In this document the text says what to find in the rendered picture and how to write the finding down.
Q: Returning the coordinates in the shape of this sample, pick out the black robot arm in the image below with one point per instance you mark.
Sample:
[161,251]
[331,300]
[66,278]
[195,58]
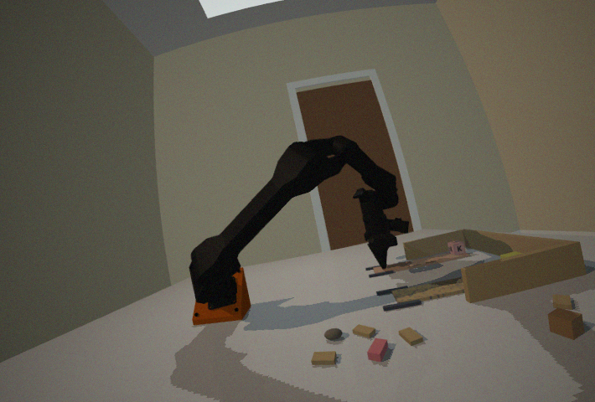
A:
[301,168]

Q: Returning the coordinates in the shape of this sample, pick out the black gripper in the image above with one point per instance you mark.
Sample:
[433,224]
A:
[379,240]

